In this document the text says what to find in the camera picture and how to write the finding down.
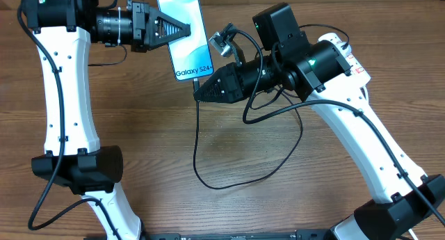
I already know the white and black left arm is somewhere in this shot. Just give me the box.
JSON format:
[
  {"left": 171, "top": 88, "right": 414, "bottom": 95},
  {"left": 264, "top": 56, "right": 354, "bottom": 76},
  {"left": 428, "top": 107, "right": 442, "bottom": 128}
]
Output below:
[{"left": 17, "top": 0, "right": 191, "bottom": 239}]

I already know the white power strip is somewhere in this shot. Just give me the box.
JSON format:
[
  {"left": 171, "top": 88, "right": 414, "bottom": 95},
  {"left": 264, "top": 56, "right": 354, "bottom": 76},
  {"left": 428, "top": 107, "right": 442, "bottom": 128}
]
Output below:
[{"left": 318, "top": 33, "right": 371, "bottom": 88}]

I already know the blue Galaxy smartphone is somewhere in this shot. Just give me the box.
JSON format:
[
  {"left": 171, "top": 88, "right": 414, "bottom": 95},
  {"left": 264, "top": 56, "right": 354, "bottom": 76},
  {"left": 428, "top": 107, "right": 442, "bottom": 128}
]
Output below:
[{"left": 157, "top": 0, "right": 213, "bottom": 81}]

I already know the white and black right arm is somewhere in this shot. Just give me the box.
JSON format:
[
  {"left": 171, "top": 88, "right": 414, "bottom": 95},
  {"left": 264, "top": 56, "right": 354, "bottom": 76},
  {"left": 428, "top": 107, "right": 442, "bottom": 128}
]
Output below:
[{"left": 193, "top": 3, "right": 444, "bottom": 239}]

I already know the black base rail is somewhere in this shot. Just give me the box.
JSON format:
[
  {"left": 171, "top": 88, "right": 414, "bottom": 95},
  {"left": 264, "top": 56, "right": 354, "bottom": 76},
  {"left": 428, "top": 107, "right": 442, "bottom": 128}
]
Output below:
[{"left": 141, "top": 229, "right": 334, "bottom": 240}]

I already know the black charging cable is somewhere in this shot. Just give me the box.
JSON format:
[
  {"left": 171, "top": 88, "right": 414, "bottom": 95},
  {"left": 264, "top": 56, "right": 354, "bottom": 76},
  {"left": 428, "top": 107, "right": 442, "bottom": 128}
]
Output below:
[{"left": 192, "top": 23, "right": 350, "bottom": 191}]

